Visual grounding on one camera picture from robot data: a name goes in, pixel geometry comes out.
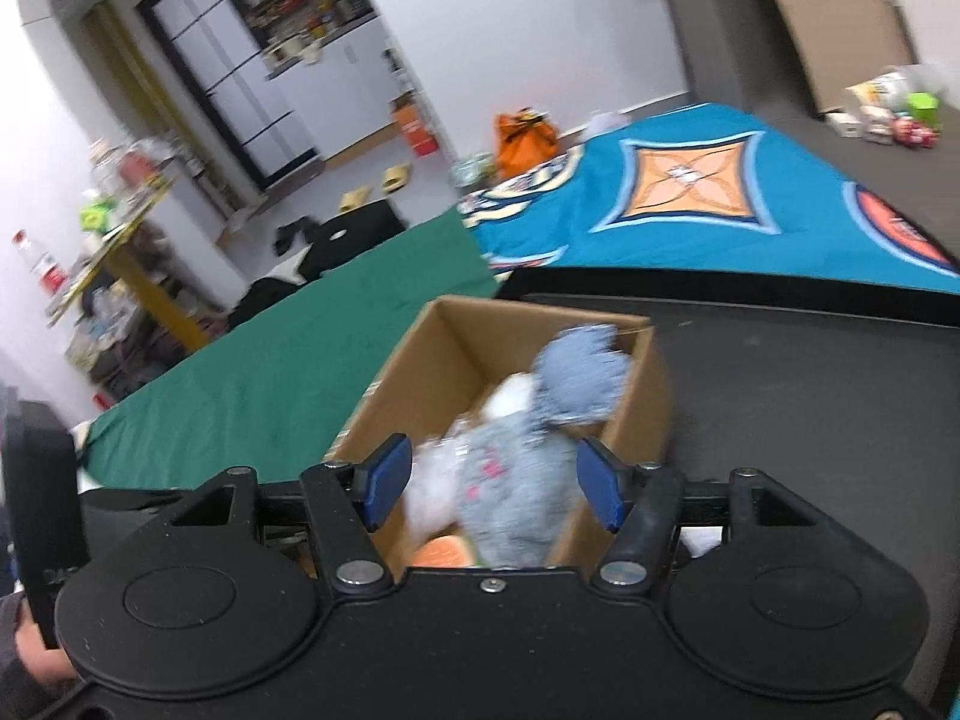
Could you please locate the yellow cluttered table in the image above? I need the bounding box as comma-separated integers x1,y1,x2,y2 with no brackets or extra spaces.
45,139,212,391

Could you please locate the black framed glass door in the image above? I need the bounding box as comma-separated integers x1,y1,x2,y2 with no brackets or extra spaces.
135,0,325,193

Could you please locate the plastic bag with greens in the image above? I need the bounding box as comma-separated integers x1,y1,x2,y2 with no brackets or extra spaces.
450,154,496,189

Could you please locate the person's left hand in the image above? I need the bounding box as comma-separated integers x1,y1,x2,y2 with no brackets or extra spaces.
0,600,77,698

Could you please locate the green cloth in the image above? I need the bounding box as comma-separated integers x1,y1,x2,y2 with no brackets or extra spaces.
79,206,500,492

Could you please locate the white narrow rack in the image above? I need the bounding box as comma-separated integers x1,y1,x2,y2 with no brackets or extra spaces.
382,37,422,103

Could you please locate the dark clothing pile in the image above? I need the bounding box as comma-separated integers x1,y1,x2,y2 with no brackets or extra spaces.
229,277,302,328

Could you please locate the burger plush toy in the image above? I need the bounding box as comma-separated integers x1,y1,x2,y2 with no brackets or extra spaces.
411,535,481,569

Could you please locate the white and black plush toy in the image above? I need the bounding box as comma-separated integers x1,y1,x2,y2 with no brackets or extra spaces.
480,373,538,421

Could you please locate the red white bottle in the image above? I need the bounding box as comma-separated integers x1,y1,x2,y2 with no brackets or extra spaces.
13,229,65,295

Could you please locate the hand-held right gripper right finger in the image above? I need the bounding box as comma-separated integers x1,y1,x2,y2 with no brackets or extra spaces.
576,436,820,590

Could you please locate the black stool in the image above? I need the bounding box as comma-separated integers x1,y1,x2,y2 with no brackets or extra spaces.
296,199,410,283

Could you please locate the orange cardboard box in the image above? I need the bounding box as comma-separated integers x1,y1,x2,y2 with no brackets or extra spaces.
391,94,440,159

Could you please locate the orange bag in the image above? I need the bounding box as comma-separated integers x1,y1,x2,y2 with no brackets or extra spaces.
493,109,562,177

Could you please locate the grey leaning board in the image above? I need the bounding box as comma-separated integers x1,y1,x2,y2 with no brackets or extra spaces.
649,0,820,118

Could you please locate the large blue-grey plush toy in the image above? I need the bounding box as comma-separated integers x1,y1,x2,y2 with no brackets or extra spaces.
446,412,587,569

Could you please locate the blue printed blanket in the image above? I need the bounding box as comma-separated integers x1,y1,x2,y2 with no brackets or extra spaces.
457,101,960,297

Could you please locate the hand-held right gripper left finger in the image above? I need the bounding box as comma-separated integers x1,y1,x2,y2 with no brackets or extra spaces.
169,433,415,590

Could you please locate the white cabinet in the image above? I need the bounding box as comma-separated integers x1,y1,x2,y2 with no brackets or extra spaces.
262,11,422,166

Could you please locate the small grey plush toy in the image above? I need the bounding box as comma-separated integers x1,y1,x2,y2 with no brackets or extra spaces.
531,322,635,432

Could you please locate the red small toy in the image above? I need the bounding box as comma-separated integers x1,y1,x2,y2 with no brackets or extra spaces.
892,120,940,152

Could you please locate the clear plastic bag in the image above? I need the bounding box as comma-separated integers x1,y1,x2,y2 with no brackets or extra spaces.
405,439,466,541

